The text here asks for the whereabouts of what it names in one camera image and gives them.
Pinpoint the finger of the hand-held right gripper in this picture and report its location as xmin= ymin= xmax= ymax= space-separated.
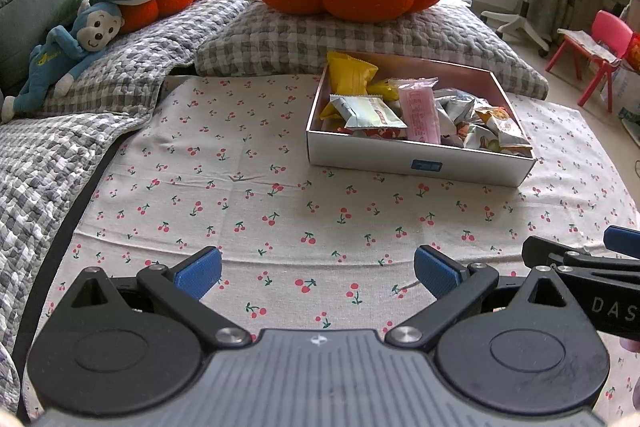
xmin=604 ymin=226 xmax=640 ymax=255
xmin=521 ymin=237 xmax=640 ymax=280

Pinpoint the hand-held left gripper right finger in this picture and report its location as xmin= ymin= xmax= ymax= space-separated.
xmin=384 ymin=244 xmax=573 ymax=353

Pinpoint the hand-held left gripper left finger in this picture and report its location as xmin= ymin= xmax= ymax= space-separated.
xmin=67 ymin=247 xmax=253 ymax=351

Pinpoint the pink cardboard box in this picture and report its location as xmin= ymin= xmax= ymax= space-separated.
xmin=306 ymin=51 xmax=538 ymax=188

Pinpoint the pink snack packet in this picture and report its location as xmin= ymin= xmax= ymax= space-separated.
xmin=387 ymin=78 xmax=443 ymax=145

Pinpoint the silver snack packet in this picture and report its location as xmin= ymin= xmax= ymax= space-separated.
xmin=432 ymin=89 xmax=483 ymax=128

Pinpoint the pale green snack packet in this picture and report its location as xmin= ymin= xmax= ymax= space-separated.
xmin=329 ymin=94 xmax=408 ymax=130

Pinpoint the cherry print cloth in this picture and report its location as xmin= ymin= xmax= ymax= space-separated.
xmin=20 ymin=74 xmax=640 ymax=427

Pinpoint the crumpled white red snack packet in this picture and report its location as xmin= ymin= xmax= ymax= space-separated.
xmin=457 ymin=107 xmax=535 ymax=156

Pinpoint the grey checked quilt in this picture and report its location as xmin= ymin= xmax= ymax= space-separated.
xmin=0 ymin=0 xmax=251 ymax=413

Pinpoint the red gift bag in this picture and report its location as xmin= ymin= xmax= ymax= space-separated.
xmin=625 ymin=32 xmax=640 ymax=72

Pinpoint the folded newspaper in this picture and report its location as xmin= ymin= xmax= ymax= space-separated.
xmin=556 ymin=28 xmax=625 ymax=68

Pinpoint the pink child chair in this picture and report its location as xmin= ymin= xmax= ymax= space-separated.
xmin=545 ymin=10 xmax=635 ymax=112

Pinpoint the plain yellow snack packet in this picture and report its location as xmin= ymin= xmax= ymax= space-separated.
xmin=326 ymin=52 xmax=379 ymax=95

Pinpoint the grey checked pillow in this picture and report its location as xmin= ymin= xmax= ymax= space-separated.
xmin=194 ymin=0 xmax=550 ymax=100

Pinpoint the blue monkey plush toy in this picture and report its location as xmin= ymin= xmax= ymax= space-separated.
xmin=0 ymin=0 xmax=126 ymax=122

